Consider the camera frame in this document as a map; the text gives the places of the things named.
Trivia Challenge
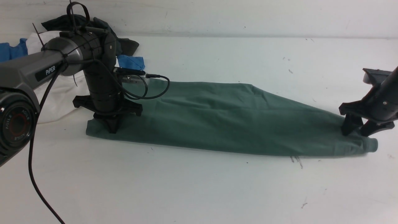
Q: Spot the white shirt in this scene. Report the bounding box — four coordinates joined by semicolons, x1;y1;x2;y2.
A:
26;31;90;124

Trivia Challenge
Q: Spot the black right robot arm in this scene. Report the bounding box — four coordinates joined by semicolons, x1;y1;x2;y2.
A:
339;68;398;137

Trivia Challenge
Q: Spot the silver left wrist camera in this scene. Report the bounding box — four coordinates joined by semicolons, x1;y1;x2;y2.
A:
113;67;149;84

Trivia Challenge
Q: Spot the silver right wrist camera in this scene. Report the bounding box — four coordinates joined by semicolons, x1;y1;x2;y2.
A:
363;68;392;86

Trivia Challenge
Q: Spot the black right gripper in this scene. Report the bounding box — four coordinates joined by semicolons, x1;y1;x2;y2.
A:
339;93;396;137

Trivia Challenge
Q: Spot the green long sleeve shirt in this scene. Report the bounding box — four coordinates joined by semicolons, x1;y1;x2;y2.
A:
86;82;378;156

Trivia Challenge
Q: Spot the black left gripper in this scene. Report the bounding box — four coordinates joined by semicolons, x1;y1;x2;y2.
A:
73;95;143;134

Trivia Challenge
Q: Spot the blue shirt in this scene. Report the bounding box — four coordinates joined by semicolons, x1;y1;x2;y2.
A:
0;38;145;70

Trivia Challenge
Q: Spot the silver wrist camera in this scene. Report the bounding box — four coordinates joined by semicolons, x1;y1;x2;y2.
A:
113;67;149;84
363;68;392;86

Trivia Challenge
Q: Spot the black left camera cable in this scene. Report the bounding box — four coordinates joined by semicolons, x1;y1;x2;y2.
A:
28;2;171;224

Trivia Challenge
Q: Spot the dark grey shirt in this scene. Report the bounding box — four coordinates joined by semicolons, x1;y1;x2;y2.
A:
41;15;139;56

